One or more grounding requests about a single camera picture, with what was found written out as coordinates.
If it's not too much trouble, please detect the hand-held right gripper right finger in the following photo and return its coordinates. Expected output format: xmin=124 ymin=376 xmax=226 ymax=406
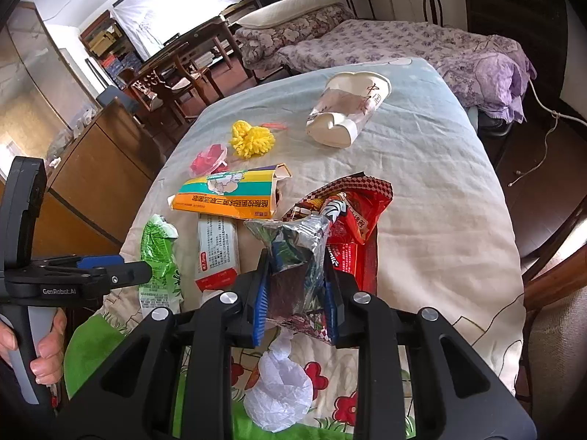
xmin=323 ymin=252 xmax=537 ymax=440

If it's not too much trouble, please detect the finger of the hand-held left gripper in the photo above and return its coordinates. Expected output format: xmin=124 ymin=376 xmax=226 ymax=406
xmin=85 ymin=261 xmax=152 ymax=290
xmin=43 ymin=255 xmax=125 ymax=272

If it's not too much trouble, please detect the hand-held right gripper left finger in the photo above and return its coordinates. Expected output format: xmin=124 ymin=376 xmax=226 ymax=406
xmin=50 ymin=250 xmax=276 ymax=440

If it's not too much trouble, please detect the white medicine box red end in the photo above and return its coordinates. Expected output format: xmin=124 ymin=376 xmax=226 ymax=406
xmin=195 ymin=214 xmax=242 ymax=293

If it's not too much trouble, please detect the silver foil snack wrapper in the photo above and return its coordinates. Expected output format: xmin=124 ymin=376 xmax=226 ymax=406
xmin=243 ymin=213 xmax=335 ymax=344

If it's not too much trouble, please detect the red plastic piece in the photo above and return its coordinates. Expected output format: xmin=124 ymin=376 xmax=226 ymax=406
xmin=190 ymin=143 xmax=229 ymax=175

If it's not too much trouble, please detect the person's left hand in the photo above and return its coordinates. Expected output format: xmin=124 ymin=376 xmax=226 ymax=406
xmin=0 ymin=307 xmax=68 ymax=377

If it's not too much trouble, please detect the green plastic wrapper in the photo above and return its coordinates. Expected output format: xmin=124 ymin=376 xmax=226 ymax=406
xmin=138 ymin=213 xmax=184 ymax=315

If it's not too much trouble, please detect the crumpled white tissue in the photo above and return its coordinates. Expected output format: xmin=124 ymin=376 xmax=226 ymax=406
xmin=243 ymin=327 xmax=315 ymax=434

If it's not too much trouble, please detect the red snack bag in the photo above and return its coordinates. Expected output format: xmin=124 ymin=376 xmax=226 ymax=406
xmin=289 ymin=174 xmax=394 ymax=295

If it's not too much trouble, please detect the brown wooden cabinet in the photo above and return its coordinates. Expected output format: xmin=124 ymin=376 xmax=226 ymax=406
xmin=32 ymin=96 xmax=166 ymax=257

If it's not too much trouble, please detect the orange and green medicine box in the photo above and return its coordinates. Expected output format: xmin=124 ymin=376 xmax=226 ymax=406
xmin=169 ymin=162 xmax=293 ymax=219

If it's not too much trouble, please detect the printed flower quilt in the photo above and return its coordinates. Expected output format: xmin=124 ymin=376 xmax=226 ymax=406
xmin=64 ymin=57 xmax=526 ymax=440

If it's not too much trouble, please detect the yellow pom-pom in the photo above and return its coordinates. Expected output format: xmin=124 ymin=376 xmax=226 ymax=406
xmin=230 ymin=120 xmax=276 ymax=160

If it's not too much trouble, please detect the wooden bookshelf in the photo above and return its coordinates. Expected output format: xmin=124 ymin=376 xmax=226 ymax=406
xmin=80 ymin=9 xmax=144 ymax=89

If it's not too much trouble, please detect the crushed white paper cup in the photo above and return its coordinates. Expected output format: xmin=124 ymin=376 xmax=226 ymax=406
xmin=306 ymin=71 xmax=391 ymax=149

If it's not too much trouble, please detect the dark wooden table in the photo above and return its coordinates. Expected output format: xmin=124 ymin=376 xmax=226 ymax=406
xmin=138 ymin=16 xmax=240 ymax=102

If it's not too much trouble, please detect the purple floral bedsheet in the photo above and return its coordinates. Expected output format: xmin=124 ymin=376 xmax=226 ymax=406
xmin=280 ymin=18 xmax=537 ymax=122

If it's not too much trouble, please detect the white pillow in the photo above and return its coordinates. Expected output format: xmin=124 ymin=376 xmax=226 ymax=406
xmin=236 ymin=0 xmax=342 ymax=28

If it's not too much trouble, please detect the dark wooden wardrobe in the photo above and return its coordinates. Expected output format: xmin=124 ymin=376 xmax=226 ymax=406
xmin=461 ymin=0 xmax=587 ymax=115

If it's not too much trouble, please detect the white cable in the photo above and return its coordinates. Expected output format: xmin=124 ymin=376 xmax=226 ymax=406
xmin=509 ymin=78 xmax=587 ymax=188

